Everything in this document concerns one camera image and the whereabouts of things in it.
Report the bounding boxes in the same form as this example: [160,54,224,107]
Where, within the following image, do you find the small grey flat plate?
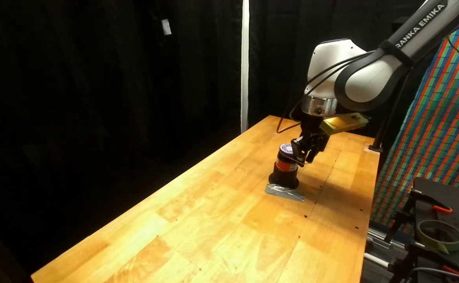
[264,183,306,203]

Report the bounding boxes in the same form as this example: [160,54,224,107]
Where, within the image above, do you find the colourful woven pattern panel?
[372,11,459,228]

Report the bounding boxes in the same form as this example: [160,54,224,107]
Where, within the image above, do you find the black perforated metal plate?
[410,176,459,217]

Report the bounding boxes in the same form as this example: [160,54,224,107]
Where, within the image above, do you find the aluminium rail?
[363,220,405,271]

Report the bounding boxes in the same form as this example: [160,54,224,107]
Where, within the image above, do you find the beige masking tape roll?
[415,219,459,255]

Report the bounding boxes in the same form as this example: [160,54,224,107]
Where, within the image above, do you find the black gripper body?
[297,112,331,153]

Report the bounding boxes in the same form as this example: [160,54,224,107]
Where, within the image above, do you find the black clamp with orange handle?
[385,189,455,244]

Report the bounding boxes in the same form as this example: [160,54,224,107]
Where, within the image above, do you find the yellowish wrist camera box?
[319,112,371,137]

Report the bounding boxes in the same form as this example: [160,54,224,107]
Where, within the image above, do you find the white vertical pole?
[239,0,251,134]

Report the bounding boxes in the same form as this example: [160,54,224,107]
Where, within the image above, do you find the thin dark robot cable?
[275,52,356,135]

